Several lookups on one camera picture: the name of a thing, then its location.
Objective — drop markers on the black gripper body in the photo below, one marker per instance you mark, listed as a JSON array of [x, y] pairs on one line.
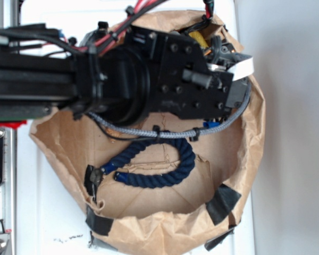
[[184, 81]]

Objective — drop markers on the yellow cloth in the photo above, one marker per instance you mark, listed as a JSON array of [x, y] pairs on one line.
[[198, 37]]

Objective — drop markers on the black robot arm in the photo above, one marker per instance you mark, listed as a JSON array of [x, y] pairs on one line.
[[38, 71]]

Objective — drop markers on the brown paper bag tray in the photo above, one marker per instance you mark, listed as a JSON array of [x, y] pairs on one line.
[[169, 220]]

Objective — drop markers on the aluminium rail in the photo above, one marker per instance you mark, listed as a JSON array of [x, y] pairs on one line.
[[7, 191]]

